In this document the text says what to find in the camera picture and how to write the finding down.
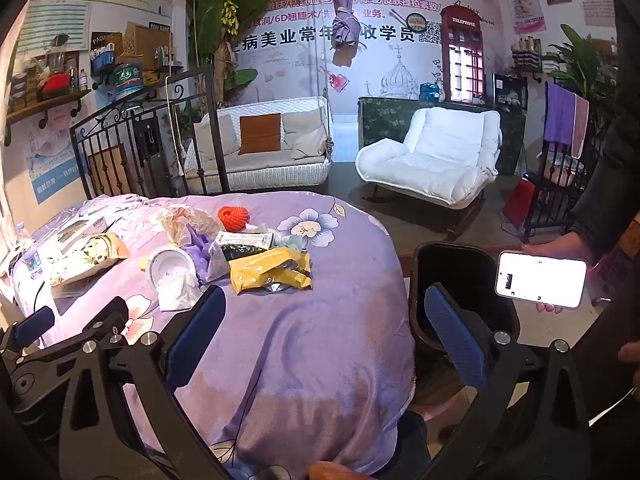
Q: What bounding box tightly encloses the green potted plant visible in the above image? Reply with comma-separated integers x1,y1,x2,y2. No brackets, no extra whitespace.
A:
545,24,619,126

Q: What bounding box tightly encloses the white clear-window box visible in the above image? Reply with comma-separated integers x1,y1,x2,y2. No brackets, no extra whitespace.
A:
40,215,109,261

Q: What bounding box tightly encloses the orange foam fruit net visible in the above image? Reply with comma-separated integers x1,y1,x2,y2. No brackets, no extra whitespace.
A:
217,205,251,233

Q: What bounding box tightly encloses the floral brown paper bag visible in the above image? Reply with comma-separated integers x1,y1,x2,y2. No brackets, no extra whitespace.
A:
50,232,131,292

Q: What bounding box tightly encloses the red flat panel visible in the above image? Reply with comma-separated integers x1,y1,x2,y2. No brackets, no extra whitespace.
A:
502,177,536,231

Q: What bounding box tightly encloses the purple floral blanket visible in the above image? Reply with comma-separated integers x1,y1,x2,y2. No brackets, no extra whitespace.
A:
10,192,418,480

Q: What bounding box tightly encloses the brown cushion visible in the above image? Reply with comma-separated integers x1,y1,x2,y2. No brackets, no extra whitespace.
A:
239,113,282,156

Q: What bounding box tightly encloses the wall shelf with bottles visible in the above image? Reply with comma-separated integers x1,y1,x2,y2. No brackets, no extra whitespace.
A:
510,35,564,84

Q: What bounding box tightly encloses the beige cushion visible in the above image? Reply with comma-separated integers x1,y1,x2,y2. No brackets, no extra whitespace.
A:
281,108,329,159
194,114,240,161

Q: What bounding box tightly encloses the purple hanging cloth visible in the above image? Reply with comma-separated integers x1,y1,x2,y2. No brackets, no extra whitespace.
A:
327,0,369,69

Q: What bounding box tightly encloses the teal round tin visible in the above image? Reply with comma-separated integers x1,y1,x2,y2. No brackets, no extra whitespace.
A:
114,62,146,101

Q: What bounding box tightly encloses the pink towel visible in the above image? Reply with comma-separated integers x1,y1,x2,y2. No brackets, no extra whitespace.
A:
571,94,591,159

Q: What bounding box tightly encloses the black trash bin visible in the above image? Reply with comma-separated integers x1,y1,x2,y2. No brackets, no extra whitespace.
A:
409,241,521,356

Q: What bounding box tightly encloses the wooden wall shelf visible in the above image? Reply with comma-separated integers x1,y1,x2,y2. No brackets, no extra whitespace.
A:
5,89,94,147

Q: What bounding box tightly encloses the black iron towel rack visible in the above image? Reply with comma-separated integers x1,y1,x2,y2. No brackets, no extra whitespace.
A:
522,80,601,244

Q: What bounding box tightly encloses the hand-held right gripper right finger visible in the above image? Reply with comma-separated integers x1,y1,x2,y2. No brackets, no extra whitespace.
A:
420,283,593,480

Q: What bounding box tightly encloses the purple plastic bag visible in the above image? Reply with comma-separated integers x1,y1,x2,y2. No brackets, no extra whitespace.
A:
185,224,232,286

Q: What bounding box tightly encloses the red telephone booth cabinet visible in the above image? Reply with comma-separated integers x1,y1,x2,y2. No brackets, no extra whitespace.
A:
440,2,487,106

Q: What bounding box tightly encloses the purple towel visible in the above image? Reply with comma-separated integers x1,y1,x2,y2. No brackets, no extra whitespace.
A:
543,81,579,147

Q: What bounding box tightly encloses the green and white packet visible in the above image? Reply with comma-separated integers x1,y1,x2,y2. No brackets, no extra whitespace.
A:
215,230,277,262

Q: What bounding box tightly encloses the white padded armchair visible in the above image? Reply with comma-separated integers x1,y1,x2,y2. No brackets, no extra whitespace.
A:
355,107,502,211

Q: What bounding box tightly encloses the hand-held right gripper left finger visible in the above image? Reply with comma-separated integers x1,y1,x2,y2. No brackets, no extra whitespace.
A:
60,284,236,480

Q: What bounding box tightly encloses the face print wall poster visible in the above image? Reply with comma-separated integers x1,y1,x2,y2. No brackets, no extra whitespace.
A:
25,105,87,206

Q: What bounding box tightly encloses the clear water bottle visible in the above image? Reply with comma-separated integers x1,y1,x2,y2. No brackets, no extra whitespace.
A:
15,222,44,281

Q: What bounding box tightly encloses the black iron bed frame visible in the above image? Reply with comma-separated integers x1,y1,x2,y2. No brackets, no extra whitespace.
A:
69,65,231,201

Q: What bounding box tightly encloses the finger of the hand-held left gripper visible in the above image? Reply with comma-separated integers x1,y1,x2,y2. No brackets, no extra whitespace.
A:
0,306,57,361
10,297,131,376

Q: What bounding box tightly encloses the wooden board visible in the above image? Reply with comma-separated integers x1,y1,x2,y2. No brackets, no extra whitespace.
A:
87,142,132,199

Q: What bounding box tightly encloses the large printed wall poster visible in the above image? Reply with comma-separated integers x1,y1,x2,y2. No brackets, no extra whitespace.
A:
235,0,507,111

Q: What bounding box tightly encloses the white wicker swing sofa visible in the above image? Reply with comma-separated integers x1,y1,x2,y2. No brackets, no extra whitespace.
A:
184,96,335,192

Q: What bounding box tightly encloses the crumpled clear plastic bag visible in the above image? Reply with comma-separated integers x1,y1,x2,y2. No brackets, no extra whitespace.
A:
157,205,221,247

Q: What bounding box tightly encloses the white smartphone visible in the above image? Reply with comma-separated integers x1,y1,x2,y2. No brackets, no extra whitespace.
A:
495,251,589,310

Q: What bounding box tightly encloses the light green wrapper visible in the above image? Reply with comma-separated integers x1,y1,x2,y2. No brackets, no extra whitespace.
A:
272,237,309,257

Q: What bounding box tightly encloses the black picture frame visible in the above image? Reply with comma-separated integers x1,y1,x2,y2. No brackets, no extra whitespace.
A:
492,73,529,111

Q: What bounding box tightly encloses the yellow plastic packet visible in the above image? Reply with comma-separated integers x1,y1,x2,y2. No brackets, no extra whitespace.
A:
229,248,313,294

